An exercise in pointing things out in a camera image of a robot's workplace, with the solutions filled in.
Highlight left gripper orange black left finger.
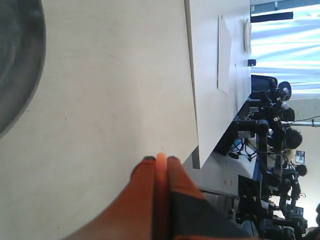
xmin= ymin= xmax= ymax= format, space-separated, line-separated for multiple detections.
xmin=65 ymin=156 xmax=156 ymax=240

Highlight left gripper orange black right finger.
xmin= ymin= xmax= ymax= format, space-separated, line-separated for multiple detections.
xmin=167 ymin=156 xmax=250 ymax=240

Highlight white paper sheet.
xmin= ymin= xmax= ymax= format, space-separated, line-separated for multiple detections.
xmin=217 ymin=15 xmax=232 ymax=94

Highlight white neighbouring table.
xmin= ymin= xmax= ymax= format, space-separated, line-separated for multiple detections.
xmin=184 ymin=0 xmax=251 ymax=169

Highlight round stainless steel plate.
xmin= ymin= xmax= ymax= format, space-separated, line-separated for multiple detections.
xmin=0 ymin=0 xmax=46 ymax=136

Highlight seated person dark hair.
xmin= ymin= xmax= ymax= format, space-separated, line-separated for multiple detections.
xmin=281 ymin=127 xmax=303 ymax=168

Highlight background robot arms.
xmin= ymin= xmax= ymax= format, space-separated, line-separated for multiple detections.
xmin=214 ymin=74 xmax=320 ymax=240

